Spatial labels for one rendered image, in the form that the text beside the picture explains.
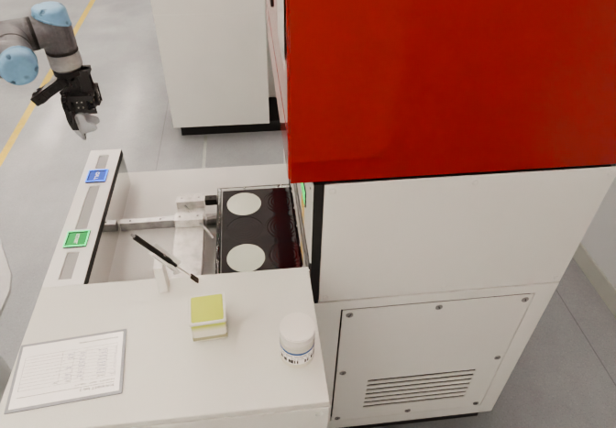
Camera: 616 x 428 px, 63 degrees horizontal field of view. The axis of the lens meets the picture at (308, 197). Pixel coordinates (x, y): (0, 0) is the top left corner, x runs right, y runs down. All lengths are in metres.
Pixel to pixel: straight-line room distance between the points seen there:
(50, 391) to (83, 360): 0.08
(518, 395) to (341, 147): 1.54
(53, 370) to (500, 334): 1.21
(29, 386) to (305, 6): 0.87
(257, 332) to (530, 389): 1.46
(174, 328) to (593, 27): 1.00
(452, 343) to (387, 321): 0.26
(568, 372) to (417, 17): 1.84
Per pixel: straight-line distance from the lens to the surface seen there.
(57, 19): 1.34
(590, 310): 2.72
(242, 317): 1.14
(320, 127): 0.97
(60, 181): 3.31
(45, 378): 1.16
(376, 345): 1.55
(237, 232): 1.41
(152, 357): 1.12
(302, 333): 1.00
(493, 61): 1.01
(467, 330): 1.61
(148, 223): 1.57
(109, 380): 1.11
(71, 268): 1.35
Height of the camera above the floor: 1.89
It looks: 41 degrees down
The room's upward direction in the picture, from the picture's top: 1 degrees clockwise
